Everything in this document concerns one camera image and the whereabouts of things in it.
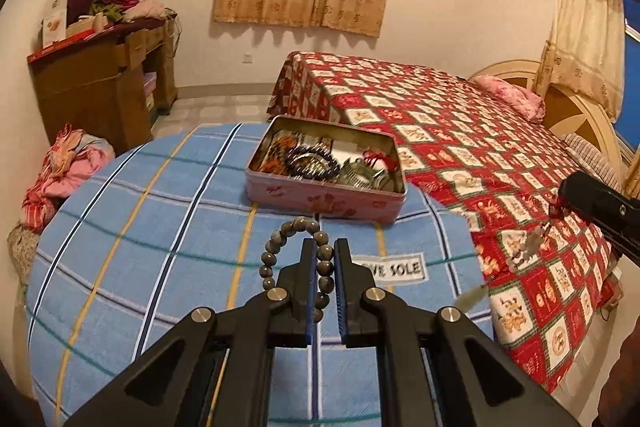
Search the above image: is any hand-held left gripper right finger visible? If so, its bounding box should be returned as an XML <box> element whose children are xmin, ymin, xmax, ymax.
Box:
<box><xmin>335</xmin><ymin>237</ymin><xmax>581</xmax><ymax>427</ymax></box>

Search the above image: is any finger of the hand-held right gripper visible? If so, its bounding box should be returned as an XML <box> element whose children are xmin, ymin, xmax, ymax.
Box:
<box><xmin>557</xmin><ymin>171</ymin><xmax>640</xmax><ymax>265</ymax></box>

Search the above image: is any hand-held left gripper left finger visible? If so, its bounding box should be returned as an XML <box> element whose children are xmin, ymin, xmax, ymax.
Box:
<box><xmin>65</xmin><ymin>238</ymin><xmax>318</xmax><ymax>427</ymax></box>

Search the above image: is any grey bead bracelet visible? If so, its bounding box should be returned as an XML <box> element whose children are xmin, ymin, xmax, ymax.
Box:
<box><xmin>259</xmin><ymin>217</ymin><xmax>335</xmax><ymax>323</ymax></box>

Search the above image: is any jade pendant red cord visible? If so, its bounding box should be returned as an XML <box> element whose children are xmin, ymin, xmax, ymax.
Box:
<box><xmin>452</xmin><ymin>199</ymin><xmax>563</xmax><ymax>310</ymax></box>

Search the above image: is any pink tin box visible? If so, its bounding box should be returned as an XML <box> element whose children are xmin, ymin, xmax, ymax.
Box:
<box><xmin>245</xmin><ymin>115</ymin><xmax>408</xmax><ymax>225</ymax></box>

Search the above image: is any red tassel keychain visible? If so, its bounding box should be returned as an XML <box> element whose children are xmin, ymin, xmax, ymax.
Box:
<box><xmin>340</xmin><ymin>149</ymin><xmax>403</xmax><ymax>192</ymax></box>

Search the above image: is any striped grey pillow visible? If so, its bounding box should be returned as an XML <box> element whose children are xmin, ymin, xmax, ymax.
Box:
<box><xmin>560</xmin><ymin>132</ymin><xmax>623</xmax><ymax>195</ymax></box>

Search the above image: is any cream wooden headboard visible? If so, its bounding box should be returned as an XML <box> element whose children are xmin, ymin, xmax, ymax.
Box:
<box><xmin>467</xmin><ymin>59</ymin><xmax>626</xmax><ymax>188</ymax></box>

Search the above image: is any window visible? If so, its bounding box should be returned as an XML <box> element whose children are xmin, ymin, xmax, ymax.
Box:
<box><xmin>620</xmin><ymin>0</ymin><xmax>640</xmax><ymax>150</ymax></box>

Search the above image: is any pink pillow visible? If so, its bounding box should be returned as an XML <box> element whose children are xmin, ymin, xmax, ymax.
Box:
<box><xmin>472</xmin><ymin>74</ymin><xmax>546</xmax><ymax>122</ymax></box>

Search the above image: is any blue plaid cloth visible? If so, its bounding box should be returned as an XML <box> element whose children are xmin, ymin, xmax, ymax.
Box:
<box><xmin>25</xmin><ymin>122</ymin><xmax>496</xmax><ymax>427</ymax></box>

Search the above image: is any white card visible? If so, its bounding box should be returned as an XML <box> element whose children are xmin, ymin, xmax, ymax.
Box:
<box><xmin>325</xmin><ymin>139</ymin><xmax>371</xmax><ymax>162</ymax></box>

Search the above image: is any bed with red patterned sheet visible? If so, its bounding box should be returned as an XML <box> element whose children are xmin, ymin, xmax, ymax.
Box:
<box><xmin>267</xmin><ymin>51</ymin><xmax>621</xmax><ymax>395</ymax></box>

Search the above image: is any dark brown cloth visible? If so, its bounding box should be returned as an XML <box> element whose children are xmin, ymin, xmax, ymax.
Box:
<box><xmin>597</xmin><ymin>322</ymin><xmax>640</xmax><ymax>427</ymax></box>

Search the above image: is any cream patterned curtain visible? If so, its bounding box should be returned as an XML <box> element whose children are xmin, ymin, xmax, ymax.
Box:
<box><xmin>532</xmin><ymin>0</ymin><xmax>626</xmax><ymax>122</ymax></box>

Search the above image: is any pink box in desk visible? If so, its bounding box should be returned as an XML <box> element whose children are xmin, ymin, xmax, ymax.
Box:
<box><xmin>142</xmin><ymin>74</ymin><xmax>158</xmax><ymax>112</ymax></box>

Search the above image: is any pink and red clothes heap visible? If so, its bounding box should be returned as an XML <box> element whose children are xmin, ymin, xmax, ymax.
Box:
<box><xmin>20</xmin><ymin>124</ymin><xmax>116</xmax><ymax>233</ymax></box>

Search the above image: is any beige patterned cushion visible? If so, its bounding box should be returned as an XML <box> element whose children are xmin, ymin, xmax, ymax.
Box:
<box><xmin>7</xmin><ymin>222</ymin><xmax>41</xmax><ymax>293</ymax></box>

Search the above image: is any brown wooden desk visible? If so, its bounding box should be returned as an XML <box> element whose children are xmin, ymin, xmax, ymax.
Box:
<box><xmin>27</xmin><ymin>14</ymin><xmax>178</xmax><ymax>148</ymax></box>

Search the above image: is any flat red box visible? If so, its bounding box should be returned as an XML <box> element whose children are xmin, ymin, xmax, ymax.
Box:
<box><xmin>27</xmin><ymin>27</ymin><xmax>96</xmax><ymax>60</ymax></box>

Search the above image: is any white printed box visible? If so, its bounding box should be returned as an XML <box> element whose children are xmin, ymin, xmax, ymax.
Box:
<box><xmin>42</xmin><ymin>0</ymin><xmax>71</xmax><ymax>50</ymax></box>

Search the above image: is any dark blue bead bracelet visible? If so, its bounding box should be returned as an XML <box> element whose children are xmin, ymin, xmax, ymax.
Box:
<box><xmin>285</xmin><ymin>146</ymin><xmax>343</xmax><ymax>180</ymax></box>

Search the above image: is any orange bead bracelet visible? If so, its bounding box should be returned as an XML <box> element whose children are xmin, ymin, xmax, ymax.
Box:
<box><xmin>260</xmin><ymin>134</ymin><xmax>301</xmax><ymax>172</ymax></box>

